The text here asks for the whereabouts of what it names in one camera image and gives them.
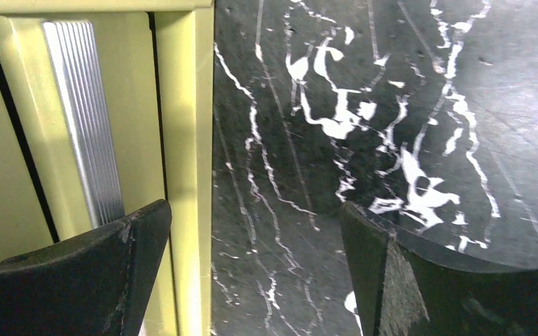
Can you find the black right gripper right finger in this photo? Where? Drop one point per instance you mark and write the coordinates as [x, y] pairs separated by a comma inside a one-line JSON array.
[[405, 284]]

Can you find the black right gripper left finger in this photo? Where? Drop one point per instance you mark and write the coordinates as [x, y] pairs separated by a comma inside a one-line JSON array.
[[96, 283]]

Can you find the green metal drawer chest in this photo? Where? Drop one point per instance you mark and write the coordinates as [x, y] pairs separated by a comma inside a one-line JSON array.
[[106, 107]]

